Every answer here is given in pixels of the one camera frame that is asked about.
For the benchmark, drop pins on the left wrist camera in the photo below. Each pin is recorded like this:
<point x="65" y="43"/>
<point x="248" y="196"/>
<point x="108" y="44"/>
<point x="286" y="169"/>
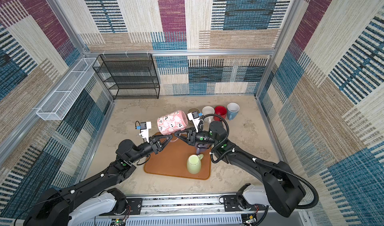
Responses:
<point x="144" y="128"/>

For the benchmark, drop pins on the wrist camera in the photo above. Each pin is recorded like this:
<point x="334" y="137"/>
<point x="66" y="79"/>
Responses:
<point x="144" y="128"/>
<point x="197" y="119"/>

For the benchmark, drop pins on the black wire shelf rack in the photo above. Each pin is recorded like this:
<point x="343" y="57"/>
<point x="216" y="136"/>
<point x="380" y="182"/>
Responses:
<point x="128" y="76"/>

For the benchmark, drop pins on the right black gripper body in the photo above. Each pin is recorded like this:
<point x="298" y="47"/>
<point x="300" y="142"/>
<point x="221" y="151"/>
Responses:
<point x="202" y="136"/>

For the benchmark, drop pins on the pink patterned mug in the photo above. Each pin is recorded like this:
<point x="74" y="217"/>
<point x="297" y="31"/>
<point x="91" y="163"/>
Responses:
<point x="172" y="122"/>

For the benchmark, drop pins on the purple mug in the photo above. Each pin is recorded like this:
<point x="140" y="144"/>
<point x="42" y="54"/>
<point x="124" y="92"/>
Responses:
<point x="201" y="148"/>

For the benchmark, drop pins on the light green mug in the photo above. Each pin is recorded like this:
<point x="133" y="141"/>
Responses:
<point x="194" y="163"/>

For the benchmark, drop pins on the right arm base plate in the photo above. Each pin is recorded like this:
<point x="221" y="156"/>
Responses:
<point x="231" y="204"/>

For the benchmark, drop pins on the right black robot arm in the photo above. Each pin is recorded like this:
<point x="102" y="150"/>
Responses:
<point x="283" y="189"/>

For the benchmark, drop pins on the white wire mesh basket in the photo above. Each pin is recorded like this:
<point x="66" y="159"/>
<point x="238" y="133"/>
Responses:
<point x="56" y="107"/>

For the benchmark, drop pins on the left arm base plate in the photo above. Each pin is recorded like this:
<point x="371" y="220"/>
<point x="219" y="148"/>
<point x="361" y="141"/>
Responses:
<point x="134" y="206"/>

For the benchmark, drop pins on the red mug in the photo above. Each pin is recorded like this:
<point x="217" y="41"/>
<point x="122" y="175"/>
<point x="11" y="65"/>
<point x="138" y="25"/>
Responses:
<point x="221" y="111"/>

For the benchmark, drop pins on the beige speckled mug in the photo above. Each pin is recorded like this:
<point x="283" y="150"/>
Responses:
<point x="191" y="110"/>

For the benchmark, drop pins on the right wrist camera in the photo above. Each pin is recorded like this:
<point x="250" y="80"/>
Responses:
<point x="197" y="119"/>

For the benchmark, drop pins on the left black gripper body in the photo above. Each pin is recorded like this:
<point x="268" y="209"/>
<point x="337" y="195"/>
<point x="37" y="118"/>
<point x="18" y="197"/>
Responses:
<point x="152" y="145"/>

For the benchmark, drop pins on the brown rectangular tray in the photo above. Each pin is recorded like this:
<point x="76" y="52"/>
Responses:
<point x="172" y="161"/>

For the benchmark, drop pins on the white mug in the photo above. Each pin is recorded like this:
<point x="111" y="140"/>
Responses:
<point x="206" y="111"/>

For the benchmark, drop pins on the blue polka dot mug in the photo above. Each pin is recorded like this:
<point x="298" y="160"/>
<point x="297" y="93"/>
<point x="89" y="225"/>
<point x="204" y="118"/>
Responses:
<point x="232" y="110"/>

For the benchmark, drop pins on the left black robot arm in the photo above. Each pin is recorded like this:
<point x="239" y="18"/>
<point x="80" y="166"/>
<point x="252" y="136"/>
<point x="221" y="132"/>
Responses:
<point x="96" y="195"/>

